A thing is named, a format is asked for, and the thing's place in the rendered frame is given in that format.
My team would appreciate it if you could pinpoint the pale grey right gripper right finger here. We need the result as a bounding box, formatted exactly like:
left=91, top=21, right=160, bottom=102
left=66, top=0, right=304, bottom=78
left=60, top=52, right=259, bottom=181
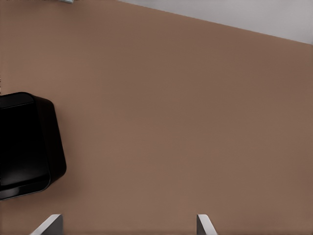
left=197, top=214, right=218, bottom=235

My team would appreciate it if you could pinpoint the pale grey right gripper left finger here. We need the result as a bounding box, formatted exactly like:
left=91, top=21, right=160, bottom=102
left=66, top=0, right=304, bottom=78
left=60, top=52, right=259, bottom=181
left=29, top=213, right=64, bottom=235

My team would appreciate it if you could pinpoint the black storage box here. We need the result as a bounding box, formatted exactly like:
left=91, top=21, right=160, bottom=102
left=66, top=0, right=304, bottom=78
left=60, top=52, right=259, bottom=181
left=0, top=92, right=67, bottom=201

